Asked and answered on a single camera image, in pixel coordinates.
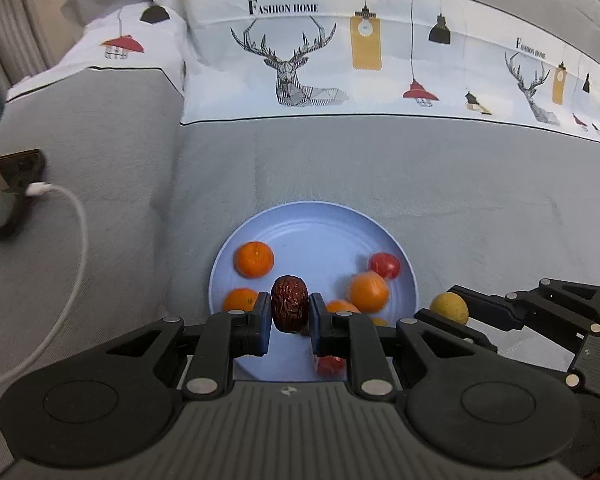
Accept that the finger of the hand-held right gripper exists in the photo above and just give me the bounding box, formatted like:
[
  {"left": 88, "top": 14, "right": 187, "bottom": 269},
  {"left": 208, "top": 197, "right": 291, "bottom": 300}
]
[
  {"left": 414, "top": 308, "right": 499, "bottom": 355},
  {"left": 447, "top": 277, "right": 600, "bottom": 339}
]

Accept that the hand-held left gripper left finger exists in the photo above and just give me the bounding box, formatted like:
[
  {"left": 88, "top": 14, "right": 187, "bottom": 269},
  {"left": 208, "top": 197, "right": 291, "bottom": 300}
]
[{"left": 100, "top": 291, "right": 274, "bottom": 401}]

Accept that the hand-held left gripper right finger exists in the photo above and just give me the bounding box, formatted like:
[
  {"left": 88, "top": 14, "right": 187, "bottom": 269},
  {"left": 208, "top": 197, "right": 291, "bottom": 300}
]
[{"left": 307, "top": 292, "right": 481, "bottom": 400}]

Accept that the small yellow-green fruit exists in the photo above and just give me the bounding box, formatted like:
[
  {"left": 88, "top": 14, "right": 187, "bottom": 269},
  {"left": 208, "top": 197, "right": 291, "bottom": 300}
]
[{"left": 429, "top": 292, "right": 470, "bottom": 325}]

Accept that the dark red date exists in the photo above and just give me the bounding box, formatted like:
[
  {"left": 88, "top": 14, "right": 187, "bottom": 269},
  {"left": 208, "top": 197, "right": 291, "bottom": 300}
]
[{"left": 271, "top": 275, "right": 311, "bottom": 335}]

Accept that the orange mandarin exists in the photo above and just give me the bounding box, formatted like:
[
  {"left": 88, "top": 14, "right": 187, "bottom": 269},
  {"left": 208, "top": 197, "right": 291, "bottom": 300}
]
[
  {"left": 234, "top": 241, "right": 275, "bottom": 279},
  {"left": 325, "top": 299, "right": 363, "bottom": 315},
  {"left": 222, "top": 288, "right": 259, "bottom": 313}
]

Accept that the red fruit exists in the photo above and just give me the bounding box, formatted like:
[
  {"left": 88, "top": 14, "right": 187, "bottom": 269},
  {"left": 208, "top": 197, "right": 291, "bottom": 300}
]
[{"left": 314, "top": 355, "right": 348, "bottom": 379}]

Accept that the orange fruit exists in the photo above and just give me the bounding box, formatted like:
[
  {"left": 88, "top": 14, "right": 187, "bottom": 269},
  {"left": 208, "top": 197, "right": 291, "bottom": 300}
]
[{"left": 349, "top": 271, "right": 391, "bottom": 312}]

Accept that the blue round plate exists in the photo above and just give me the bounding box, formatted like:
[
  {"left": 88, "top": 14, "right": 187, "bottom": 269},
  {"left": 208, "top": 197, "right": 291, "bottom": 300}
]
[{"left": 208, "top": 201, "right": 419, "bottom": 382}]

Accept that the red cherry tomato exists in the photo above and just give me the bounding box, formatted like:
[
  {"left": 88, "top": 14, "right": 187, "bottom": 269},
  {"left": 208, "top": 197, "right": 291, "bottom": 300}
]
[{"left": 368, "top": 252, "right": 402, "bottom": 281}]

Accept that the grey deer-print blanket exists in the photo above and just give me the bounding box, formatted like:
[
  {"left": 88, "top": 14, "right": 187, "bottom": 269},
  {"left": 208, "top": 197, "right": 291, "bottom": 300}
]
[{"left": 62, "top": 0, "right": 600, "bottom": 150}]

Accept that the black smartphone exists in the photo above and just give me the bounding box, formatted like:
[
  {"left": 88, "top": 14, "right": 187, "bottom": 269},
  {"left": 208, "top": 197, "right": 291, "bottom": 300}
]
[{"left": 0, "top": 149, "right": 47, "bottom": 241}]

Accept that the grey pleated curtain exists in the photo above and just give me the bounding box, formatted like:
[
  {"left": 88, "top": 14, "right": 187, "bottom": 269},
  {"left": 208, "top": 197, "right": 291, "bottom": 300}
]
[{"left": 0, "top": 0, "right": 57, "bottom": 92}]

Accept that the white charging cable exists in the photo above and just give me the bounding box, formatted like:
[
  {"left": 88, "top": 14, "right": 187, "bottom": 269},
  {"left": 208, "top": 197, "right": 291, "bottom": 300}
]
[{"left": 0, "top": 182, "right": 89, "bottom": 392}]

